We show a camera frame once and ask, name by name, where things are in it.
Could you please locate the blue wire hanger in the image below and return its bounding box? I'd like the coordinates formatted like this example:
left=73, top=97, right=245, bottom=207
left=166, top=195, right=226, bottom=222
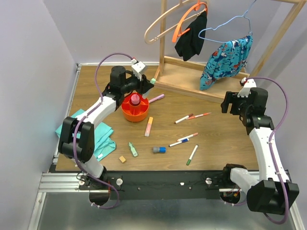
left=198, top=0, right=257, bottom=43

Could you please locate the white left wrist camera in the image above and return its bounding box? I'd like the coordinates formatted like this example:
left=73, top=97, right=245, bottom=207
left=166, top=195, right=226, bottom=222
left=131, top=57, right=147, bottom=79

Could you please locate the brown cap white marker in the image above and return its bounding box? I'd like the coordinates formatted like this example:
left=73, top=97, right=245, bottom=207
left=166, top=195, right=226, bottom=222
left=174, top=113, right=193, bottom=124

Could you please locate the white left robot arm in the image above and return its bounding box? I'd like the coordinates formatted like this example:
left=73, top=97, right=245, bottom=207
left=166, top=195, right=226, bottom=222
left=58, top=62, right=154, bottom=189

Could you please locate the green cap white marker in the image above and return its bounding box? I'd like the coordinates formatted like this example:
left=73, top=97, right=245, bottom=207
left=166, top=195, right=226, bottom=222
left=186, top=145, right=199, bottom=166

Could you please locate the orange pink highlighter pen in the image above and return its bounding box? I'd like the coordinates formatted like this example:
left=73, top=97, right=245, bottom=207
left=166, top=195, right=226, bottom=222
left=144, top=117, right=153, bottom=137

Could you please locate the orange round desk organizer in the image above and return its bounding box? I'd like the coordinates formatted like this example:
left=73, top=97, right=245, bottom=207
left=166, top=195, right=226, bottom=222
left=121, top=92, right=149, bottom=122

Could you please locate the beige wooden hanger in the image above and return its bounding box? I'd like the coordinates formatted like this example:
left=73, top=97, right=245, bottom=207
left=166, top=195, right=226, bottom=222
left=144, top=0, right=196, bottom=45

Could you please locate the aluminium frame rail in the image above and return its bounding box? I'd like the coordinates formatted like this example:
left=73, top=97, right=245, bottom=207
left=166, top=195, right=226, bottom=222
left=27, top=63, right=81, bottom=230

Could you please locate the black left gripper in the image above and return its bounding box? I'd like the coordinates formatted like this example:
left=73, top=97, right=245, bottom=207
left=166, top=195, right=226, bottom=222
left=121, top=72, right=154, bottom=95

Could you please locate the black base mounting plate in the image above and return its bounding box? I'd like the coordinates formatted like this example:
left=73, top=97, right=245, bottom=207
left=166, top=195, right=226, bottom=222
left=79, top=170, right=243, bottom=203

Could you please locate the orange transparent pen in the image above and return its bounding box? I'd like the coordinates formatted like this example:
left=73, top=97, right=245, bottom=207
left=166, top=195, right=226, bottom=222
left=188, top=112, right=211, bottom=120

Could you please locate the blue fish pattern garment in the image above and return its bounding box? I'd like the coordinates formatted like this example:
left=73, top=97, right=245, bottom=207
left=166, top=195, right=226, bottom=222
left=200, top=35, right=253, bottom=91

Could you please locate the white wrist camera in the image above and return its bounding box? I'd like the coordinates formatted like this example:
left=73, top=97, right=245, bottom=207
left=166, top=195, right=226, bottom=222
left=237, top=78, right=257, bottom=98
left=131, top=57, right=147, bottom=79

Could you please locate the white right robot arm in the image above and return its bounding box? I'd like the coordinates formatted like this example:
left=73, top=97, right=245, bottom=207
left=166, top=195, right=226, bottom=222
left=221, top=87, right=299, bottom=215

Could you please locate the green blue highlighter pen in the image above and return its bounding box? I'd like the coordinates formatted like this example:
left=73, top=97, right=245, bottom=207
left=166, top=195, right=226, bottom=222
left=150, top=78, right=156, bottom=85

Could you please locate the small wooden block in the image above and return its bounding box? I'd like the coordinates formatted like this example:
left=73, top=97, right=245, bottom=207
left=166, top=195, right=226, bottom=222
left=119, top=156, right=127, bottom=163

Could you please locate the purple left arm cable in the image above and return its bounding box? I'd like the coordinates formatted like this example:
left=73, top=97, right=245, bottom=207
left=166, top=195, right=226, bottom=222
left=71, top=52, right=137, bottom=209

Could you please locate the black hanging garment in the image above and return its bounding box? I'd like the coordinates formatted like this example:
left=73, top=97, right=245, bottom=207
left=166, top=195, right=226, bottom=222
left=175, top=11, right=207, bottom=61

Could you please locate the blue cap white marker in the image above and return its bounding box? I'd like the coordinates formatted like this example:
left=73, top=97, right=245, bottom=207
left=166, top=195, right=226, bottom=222
left=169, top=138, right=189, bottom=147

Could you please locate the pink cap white marker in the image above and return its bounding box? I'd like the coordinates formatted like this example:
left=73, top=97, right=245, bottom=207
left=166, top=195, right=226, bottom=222
left=177, top=132, right=199, bottom=142

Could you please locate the wooden clothes rack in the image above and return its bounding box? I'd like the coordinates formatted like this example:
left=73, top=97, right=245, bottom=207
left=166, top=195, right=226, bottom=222
left=152, top=0, right=306, bottom=103

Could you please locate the grey blue cylinder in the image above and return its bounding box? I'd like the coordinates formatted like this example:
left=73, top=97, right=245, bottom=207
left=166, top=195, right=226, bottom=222
left=153, top=147, right=166, bottom=153

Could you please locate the teal folded cloth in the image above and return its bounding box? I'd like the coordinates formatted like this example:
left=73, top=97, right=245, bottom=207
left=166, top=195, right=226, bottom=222
left=55, top=109, right=117, bottom=165

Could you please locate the orange plastic hanger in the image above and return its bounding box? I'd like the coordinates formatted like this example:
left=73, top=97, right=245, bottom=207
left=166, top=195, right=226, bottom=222
left=172, top=0, right=208, bottom=43

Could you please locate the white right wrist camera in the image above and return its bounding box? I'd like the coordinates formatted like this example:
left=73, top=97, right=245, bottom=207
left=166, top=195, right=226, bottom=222
left=237, top=78, right=257, bottom=98

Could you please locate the purple highlighter pen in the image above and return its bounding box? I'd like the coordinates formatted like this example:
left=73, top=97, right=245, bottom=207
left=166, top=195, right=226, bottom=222
left=149, top=94, right=165, bottom=103

